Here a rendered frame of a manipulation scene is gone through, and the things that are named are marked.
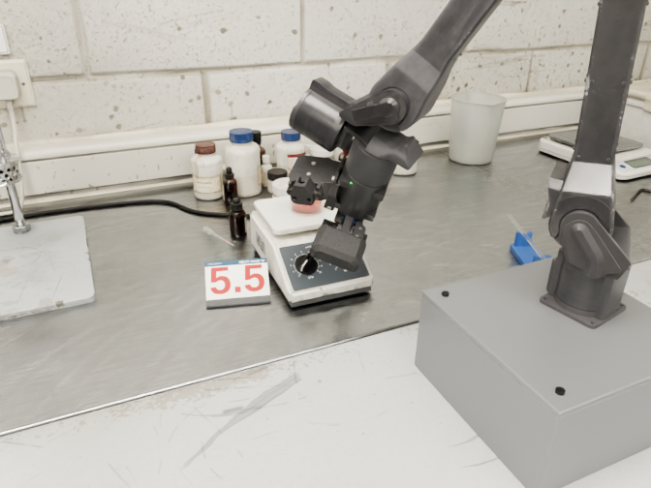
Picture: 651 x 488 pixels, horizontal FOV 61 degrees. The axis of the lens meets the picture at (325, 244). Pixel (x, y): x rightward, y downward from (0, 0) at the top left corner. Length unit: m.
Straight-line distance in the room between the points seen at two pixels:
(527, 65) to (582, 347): 1.17
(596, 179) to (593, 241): 0.06
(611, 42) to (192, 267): 0.64
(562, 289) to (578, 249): 0.07
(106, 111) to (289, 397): 0.77
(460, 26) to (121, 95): 0.81
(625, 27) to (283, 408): 0.48
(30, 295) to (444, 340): 0.57
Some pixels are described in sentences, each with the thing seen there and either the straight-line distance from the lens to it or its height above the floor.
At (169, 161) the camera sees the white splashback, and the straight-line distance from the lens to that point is 1.22.
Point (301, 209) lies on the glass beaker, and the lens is 0.83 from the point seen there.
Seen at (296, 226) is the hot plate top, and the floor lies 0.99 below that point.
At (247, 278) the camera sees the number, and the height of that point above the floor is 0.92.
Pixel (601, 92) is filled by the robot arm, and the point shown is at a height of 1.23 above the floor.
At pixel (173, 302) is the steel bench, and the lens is 0.81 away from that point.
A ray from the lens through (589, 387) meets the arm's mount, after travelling 0.55.
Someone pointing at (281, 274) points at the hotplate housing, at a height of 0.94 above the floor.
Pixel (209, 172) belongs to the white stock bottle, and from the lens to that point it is 1.11.
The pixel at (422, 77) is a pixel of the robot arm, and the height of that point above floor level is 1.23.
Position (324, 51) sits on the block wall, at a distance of 1.32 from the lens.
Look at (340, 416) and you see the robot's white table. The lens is 0.62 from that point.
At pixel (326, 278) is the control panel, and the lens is 0.78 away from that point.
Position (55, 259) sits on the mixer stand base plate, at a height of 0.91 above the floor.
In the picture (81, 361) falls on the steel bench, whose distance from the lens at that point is 0.74.
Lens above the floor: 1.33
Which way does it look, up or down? 27 degrees down
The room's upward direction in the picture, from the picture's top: 1 degrees clockwise
